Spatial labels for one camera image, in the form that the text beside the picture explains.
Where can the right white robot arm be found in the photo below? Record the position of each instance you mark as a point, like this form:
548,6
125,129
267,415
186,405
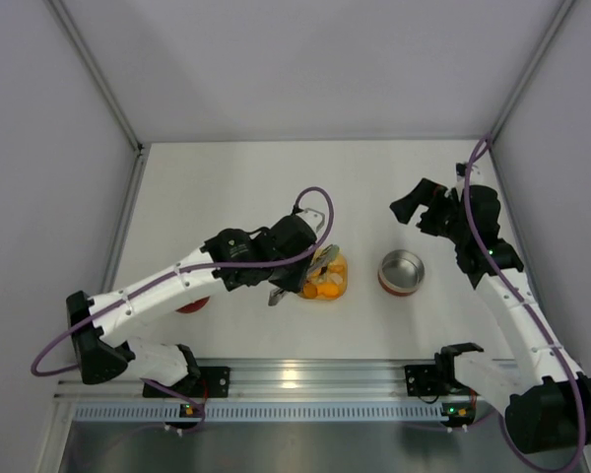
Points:
547,405

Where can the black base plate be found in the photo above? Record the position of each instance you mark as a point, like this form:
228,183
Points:
422,380
211,382

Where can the red round lid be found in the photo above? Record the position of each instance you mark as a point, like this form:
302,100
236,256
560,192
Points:
193,307

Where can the aluminium frame post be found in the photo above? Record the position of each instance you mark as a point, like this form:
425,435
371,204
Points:
71,31
547,38

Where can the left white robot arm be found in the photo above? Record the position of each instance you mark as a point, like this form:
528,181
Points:
106,326

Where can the round metal lunch box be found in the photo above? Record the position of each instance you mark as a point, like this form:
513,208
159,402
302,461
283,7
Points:
401,273

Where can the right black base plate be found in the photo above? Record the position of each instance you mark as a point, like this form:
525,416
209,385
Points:
422,380

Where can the yellow food container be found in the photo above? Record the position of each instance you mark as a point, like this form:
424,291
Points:
327,282

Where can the slotted cable duct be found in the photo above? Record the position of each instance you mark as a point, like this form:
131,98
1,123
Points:
237,412

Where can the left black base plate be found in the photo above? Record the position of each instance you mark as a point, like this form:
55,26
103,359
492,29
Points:
211,382

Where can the left aluminium frame post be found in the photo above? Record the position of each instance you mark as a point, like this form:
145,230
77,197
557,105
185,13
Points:
71,31

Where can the right aluminium frame post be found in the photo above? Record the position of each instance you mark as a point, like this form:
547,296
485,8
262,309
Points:
547,38

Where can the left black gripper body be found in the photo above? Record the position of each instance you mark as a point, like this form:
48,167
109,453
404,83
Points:
302,269

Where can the metal tongs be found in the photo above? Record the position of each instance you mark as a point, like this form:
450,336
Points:
321,259

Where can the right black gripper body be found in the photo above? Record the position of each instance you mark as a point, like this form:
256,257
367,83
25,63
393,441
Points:
434,217

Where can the aluminium mounting rail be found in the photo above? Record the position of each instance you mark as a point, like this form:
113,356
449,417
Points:
273,380

